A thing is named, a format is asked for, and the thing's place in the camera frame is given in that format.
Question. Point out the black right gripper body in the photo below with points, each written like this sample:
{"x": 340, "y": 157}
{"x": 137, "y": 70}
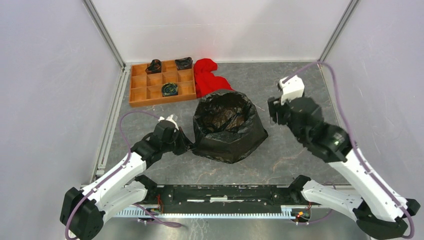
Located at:
{"x": 275, "y": 104}

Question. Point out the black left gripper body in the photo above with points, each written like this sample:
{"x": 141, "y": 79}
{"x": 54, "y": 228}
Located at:
{"x": 177, "y": 144}

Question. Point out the black plastic trash bag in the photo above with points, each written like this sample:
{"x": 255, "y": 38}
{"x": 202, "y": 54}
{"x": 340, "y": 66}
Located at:
{"x": 227, "y": 127}

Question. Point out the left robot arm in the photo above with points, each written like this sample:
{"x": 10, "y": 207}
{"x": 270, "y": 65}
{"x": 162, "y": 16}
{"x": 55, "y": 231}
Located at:
{"x": 85, "y": 210}

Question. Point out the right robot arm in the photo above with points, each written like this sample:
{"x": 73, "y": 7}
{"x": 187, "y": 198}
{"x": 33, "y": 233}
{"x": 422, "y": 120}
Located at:
{"x": 376, "y": 208}

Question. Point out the black green bag roll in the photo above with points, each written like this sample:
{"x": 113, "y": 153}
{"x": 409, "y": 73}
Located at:
{"x": 169, "y": 89}

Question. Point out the wooden compartment tray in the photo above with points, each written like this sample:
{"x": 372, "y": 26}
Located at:
{"x": 145, "y": 89}

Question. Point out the red cloth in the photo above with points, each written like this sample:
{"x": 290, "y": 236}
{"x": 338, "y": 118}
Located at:
{"x": 206, "y": 81}

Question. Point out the black bag roll right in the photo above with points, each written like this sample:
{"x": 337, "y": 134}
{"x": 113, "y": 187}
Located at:
{"x": 183, "y": 63}

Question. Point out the black bag roll left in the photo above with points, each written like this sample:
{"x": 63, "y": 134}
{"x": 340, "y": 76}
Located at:
{"x": 154, "y": 67}

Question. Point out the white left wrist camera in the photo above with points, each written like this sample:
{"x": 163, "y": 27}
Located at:
{"x": 171, "y": 118}

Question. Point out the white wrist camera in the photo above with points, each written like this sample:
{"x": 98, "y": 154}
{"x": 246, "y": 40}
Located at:
{"x": 291, "y": 89}
{"x": 171, "y": 118}

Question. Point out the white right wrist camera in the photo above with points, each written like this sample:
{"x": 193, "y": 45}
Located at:
{"x": 291, "y": 89}

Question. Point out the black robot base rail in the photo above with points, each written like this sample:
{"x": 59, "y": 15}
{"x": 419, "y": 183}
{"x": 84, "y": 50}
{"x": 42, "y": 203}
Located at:
{"x": 211, "y": 199}

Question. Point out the white slotted cable duct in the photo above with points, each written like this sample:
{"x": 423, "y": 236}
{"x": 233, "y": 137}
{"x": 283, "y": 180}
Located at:
{"x": 284, "y": 213}

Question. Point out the right aluminium corner post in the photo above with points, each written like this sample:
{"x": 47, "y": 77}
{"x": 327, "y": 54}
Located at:
{"x": 348, "y": 12}

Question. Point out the aluminium corner post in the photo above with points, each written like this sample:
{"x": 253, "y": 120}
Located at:
{"x": 94, "y": 14}
{"x": 348, "y": 12}

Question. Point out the left aluminium corner post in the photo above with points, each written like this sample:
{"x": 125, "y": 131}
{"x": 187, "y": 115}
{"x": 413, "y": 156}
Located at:
{"x": 94, "y": 14}

